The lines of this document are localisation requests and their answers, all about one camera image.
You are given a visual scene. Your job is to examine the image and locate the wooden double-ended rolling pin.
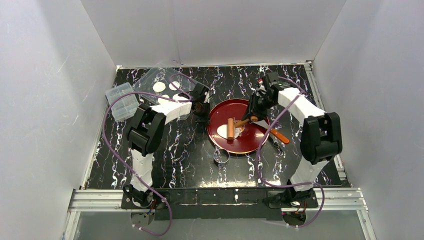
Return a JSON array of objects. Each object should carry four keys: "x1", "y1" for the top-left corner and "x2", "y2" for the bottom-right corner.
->
[{"x1": 226, "y1": 116, "x2": 258, "y2": 141}]

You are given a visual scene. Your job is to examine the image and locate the red round tray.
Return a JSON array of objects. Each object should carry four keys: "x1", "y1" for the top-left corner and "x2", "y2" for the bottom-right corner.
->
[{"x1": 206, "y1": 98, "x2": 266, "y2": 154}]

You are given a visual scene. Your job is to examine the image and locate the white dough piece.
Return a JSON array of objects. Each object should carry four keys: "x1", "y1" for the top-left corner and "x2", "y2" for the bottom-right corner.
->
[{"x1": 216, "y1": 124, "x2": 241, "y2": 140}]

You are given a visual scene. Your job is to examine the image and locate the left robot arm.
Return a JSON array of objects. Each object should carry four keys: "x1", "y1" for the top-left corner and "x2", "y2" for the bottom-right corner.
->
[{"x1": 122, "y1": 83, "x2": 210, "y2": 208}]

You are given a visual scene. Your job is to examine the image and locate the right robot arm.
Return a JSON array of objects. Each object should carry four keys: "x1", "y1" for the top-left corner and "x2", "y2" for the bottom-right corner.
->
[{"x1": 239, "y1": 72, "x2": 343, "y2": 207}]

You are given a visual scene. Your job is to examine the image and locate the round dough wrapper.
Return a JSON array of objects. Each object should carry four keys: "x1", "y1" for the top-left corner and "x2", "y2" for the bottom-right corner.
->
[
  {"x1": 172, "y1": 94, "x2": 188, "y2": 101},
  {"x1": 152, "y1": 81, "x2": 166, "y2": 93},
  {"x1": 157, "y1": 94, "x2": 170, "y2": 105},
  {"x1": 168, "y1": 81, "x2": 180, "y2": 91}
]

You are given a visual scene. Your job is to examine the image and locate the clear plastic tray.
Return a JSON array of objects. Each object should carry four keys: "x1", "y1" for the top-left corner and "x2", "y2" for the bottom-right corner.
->
[{"x1": 133, "y1": 68, "x2": 210, "y2": 124}]

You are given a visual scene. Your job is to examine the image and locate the clear plastic compartment box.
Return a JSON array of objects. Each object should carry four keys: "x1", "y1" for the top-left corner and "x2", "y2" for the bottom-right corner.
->
[{"x1": 105, "y1": 82, "x2": 139, "y2": 122}]

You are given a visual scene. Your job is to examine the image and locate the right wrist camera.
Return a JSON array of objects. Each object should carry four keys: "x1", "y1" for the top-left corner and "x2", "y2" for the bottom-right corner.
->
[{"x1": 255, "y1": 77, "x2": 271, "y2": 96}]

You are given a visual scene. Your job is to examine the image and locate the metal spatula wooden handle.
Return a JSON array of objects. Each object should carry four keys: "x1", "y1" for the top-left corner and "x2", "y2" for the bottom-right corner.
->
[{"x1": 253, "y1": 120, "x2": 290, "y2": 145}]

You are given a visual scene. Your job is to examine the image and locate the metal ring cutter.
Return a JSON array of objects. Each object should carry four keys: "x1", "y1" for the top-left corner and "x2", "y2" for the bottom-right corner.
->
[{"x1": 213, "y1": 148, "x2": 230, "y2": 164}]

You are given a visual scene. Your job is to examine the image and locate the aluminium frame rail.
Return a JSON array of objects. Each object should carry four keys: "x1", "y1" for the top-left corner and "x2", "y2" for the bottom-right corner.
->
[{"x1": 62, "y1": 188, "x2": 376, "y2": 240}]

